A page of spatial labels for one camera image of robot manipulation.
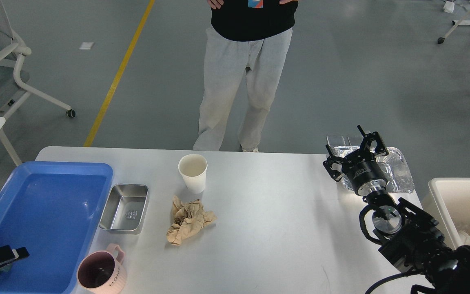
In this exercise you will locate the stainless steel rectangular container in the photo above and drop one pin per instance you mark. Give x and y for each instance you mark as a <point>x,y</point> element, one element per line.
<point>124,209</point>

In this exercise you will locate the white paper cup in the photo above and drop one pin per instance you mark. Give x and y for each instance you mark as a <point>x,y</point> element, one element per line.
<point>193,168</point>

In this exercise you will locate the white plastic bin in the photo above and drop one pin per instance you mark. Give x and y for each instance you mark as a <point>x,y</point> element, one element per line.
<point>448,201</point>

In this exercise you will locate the blue plastic tray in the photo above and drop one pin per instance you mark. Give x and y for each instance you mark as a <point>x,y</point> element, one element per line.
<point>53,210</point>

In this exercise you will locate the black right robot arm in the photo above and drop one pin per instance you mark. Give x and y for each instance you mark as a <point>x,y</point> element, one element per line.
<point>408,236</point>

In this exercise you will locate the pink ceramic mug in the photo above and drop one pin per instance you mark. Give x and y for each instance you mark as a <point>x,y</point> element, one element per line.
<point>103,272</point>

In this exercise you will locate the aluminium foil tray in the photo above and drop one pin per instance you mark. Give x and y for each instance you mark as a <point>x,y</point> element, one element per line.
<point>393,165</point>

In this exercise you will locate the crumpled brown paper napkin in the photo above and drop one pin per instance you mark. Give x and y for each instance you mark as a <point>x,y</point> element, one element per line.
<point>188,220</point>

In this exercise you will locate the person in grey trousers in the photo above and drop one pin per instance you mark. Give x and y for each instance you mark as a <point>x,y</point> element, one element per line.
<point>247,40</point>

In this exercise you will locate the clear plastic lid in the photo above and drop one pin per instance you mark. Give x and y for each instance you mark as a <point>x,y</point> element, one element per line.
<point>344,140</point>

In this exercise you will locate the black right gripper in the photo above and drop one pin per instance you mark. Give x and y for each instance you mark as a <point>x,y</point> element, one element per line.
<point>364,175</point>

